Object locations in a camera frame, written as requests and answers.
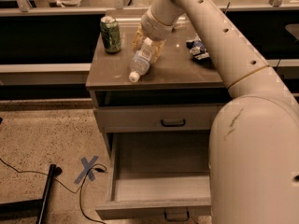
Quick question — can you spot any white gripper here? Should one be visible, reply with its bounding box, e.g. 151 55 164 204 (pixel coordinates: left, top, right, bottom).
132 8 174 63

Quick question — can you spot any clear blue plastic bottle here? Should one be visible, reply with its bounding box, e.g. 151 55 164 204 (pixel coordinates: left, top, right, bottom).
129 38 153 83

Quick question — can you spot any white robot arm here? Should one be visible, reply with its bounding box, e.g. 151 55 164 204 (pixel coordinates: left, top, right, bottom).
141 0 299 224

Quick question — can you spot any closed grey upper drawer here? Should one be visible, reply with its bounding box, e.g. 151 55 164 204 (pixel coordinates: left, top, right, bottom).
93 104 221 133

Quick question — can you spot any grey drawer cabinet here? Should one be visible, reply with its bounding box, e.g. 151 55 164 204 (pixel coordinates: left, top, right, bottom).
85 7 299 224

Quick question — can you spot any open grey middle drawer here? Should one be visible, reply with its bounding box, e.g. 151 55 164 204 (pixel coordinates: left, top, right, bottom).
96 131 211 222

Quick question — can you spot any green soda can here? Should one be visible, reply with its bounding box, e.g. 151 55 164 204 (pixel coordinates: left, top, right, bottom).
100 16 121 53

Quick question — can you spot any blue white chip bag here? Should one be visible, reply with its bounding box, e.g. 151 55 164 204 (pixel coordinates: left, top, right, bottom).
186 35 209 61

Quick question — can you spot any blue tape cross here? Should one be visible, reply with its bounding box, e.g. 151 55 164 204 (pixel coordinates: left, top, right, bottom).
74 156 98 184

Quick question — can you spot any black stand leg left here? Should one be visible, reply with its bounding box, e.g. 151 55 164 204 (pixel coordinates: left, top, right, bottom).
0 164 62 224

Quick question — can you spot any black floor cable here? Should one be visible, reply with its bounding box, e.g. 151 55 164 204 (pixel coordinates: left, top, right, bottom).
0 157 107 224

